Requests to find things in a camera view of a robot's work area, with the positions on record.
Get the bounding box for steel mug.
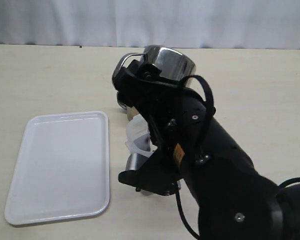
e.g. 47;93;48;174
116;91;139;121
111;44;196;90

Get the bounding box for clear plastic pitcher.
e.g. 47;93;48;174
125;114;153;158

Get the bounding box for white plastic tray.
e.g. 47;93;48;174
4;111;110;226

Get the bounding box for white curtain backdrop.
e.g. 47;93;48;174
0;0;300;50

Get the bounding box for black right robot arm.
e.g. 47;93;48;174
112;60;300;240

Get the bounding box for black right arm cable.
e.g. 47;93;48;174
174;74;217;240

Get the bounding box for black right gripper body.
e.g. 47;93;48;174
134;79;205;160

